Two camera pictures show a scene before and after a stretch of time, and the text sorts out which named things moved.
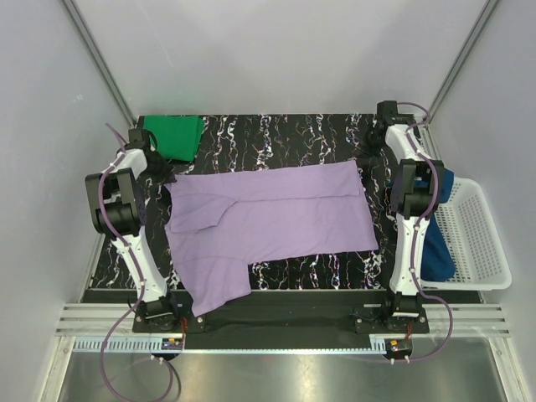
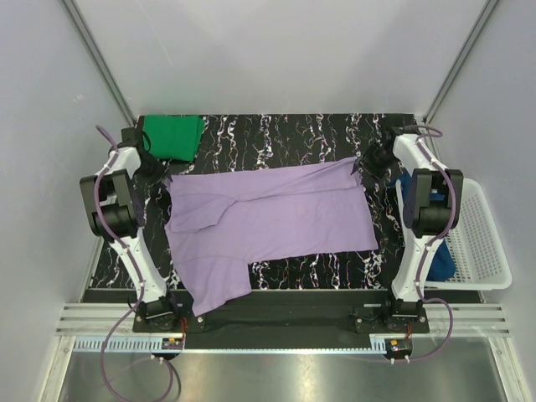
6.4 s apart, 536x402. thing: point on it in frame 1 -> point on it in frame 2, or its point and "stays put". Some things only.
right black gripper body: x=369 y=145 -> x=375 y=161
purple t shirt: x=219 y=223 stays put
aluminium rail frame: x=109 y=328 stays put
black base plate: x=315 y=320 stays put
